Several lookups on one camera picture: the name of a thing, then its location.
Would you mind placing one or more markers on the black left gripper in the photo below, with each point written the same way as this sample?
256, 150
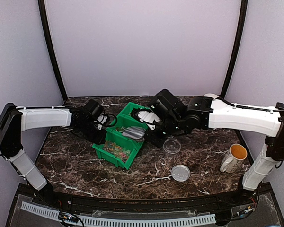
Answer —
100, 139

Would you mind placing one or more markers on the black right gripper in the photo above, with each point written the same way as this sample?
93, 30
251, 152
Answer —
158, 141

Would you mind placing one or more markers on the green bin with lollipops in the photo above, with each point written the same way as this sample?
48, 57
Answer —
114, 134

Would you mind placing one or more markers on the clear plastic cup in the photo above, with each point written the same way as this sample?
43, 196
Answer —
171, 147

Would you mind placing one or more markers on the metal scoop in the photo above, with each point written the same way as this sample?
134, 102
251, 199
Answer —
134, 132

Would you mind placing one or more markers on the green bin with popsicle candies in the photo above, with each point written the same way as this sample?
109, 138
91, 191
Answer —
127, 111

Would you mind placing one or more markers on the green bin with star candies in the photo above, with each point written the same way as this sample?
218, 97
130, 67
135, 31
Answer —
120, 151

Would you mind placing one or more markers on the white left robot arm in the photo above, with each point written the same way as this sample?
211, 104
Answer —
16, 119

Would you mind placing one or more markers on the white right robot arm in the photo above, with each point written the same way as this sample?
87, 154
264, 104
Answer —
208, 113

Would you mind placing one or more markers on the clear round plastic lid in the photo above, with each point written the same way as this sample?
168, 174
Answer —
180, 173

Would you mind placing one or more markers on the white mug orange inside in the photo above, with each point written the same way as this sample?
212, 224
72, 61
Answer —
233, 158

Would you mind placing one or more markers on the grey slotted cable duct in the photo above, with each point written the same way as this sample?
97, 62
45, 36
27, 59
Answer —
89, 221

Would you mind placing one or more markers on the left black frame post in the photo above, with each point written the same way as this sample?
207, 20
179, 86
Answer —
50, 48

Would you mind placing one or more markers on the black frame post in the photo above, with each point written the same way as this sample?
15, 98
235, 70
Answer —
236, 47
50, 48

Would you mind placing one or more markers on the right black frame post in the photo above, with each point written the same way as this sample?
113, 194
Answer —
236, 47

